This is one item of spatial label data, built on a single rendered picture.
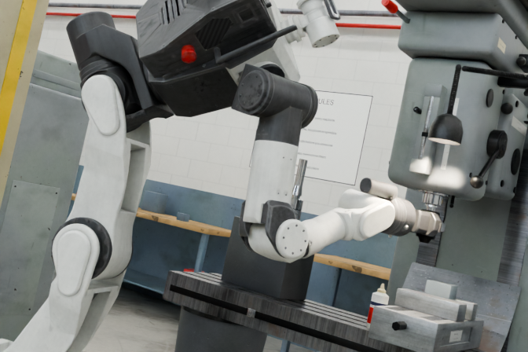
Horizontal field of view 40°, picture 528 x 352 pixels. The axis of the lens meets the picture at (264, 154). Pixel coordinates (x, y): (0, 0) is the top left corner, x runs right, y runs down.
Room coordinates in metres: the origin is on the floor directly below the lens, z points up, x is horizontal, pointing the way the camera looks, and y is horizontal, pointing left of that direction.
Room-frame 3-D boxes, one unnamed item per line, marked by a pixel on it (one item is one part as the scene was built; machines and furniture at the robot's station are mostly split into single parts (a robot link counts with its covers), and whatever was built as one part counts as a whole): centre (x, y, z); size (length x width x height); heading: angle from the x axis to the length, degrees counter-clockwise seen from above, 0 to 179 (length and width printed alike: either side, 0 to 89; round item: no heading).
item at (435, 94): (1.67, -0.36, 1.45); 0.04 x 0.04 x 0.21; 56
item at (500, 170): (1.92, -0.54, 1.47); 0.24 x 0.19 x 0.26; 56
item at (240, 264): (2.04, -0.07, 1.06); 0.22 x 0.12 x 0.20; 49
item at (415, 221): (1.70, -0.36, 1.23); 0.13 x 0.12 x 0.10; 41
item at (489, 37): (1.79, -0.45, 1.68); 0.34 x 0.24 x 0.10; 146
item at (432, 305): (1.68, -0.45, 1.05); 0.15 x 0.06 x 0.04; 56
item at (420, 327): (1.70, -0.46, 1.01); 0.35 x 0.15 x 0.11; 146
